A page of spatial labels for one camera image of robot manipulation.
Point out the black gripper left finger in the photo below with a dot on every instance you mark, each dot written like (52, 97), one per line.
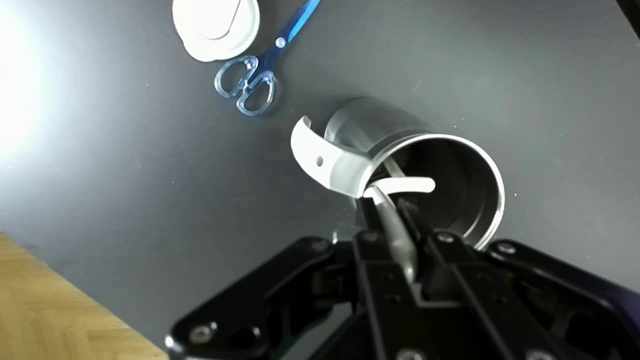
(286, 301)

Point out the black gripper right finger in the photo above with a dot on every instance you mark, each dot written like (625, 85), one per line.
(507, 301)

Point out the blue scissors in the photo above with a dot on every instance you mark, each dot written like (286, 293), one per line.
(266, 63)

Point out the white round lid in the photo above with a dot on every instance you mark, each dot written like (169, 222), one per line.
(213, 26)

